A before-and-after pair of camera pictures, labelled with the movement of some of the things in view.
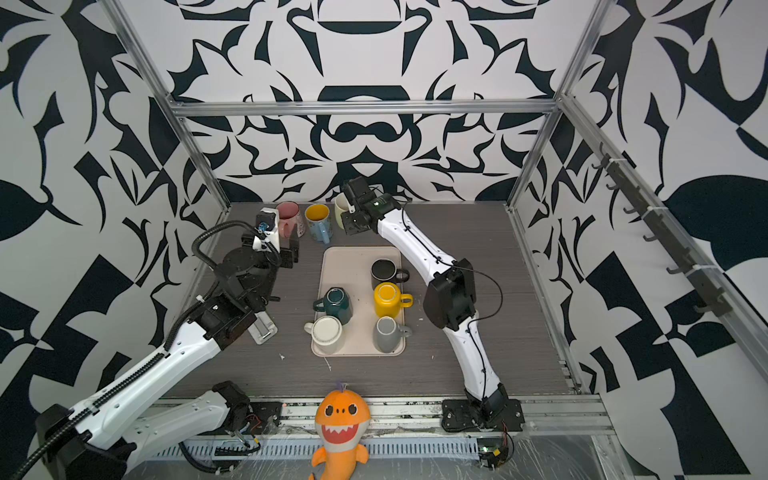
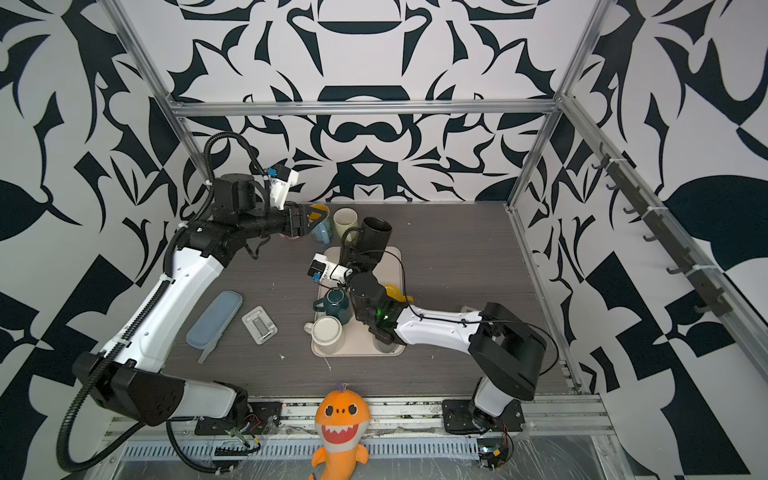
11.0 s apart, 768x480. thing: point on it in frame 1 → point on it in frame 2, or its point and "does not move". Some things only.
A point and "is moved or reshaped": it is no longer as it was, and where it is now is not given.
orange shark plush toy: x=341 y=421 does not move
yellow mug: x=388 y=299 does not move
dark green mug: x=335 y=303 does not move
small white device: x=263 y=329 does not move
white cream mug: x=326 y=333 does not move
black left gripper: x=286 y=254 → x=300 y=225
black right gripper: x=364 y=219 → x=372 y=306
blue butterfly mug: x=320 y=226 does not move
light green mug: x=341 y=205 is moved or reshaped
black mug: x=385 y=270 → x=364 y=255
